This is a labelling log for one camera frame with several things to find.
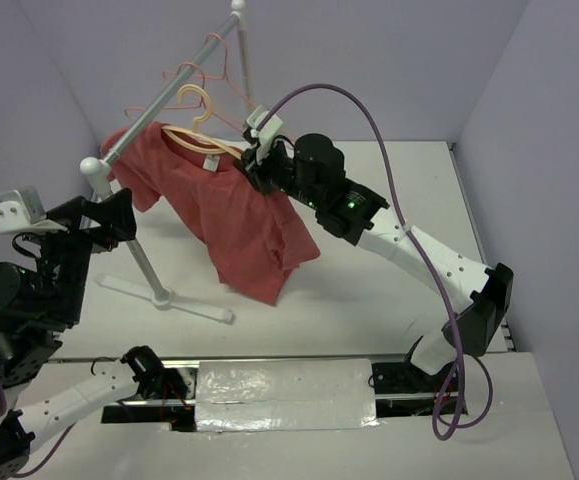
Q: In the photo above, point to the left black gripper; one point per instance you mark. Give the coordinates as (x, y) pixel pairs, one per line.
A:
(116, 212)

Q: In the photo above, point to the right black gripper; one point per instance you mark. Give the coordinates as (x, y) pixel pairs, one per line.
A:
(256, 168)

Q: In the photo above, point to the red t shirt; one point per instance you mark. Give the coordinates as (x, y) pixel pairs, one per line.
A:
(254, 241)

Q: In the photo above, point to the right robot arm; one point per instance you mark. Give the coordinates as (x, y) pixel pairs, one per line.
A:
(314, 174)

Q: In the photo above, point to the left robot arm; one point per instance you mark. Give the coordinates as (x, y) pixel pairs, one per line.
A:
(38, 304)

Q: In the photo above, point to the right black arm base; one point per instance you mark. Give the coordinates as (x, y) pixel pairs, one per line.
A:
(402, 390)

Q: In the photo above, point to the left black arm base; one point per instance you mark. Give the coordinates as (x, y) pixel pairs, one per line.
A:
(173, 406)

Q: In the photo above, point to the white garment rack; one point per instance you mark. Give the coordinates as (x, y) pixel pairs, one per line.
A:
(96, 172)

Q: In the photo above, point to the silver foil tape panel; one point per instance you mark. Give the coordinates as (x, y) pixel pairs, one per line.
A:
(286, 395)

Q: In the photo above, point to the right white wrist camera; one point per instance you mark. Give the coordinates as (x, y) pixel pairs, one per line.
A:
(260, 131)

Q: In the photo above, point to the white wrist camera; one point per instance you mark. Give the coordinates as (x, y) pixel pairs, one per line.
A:
(21, 211)
(260, 131)

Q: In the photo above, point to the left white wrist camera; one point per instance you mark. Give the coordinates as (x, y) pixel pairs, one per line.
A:
(21, 211)

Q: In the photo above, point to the pink wire hanger near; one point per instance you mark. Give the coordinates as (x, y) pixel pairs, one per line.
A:
(197, 97)

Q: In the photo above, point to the pink wire hanger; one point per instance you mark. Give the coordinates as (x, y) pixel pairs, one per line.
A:
(219, 65)
(197, 97)

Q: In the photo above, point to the pink wire hanger far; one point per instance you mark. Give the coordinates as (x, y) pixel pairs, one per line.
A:
(219, 65)

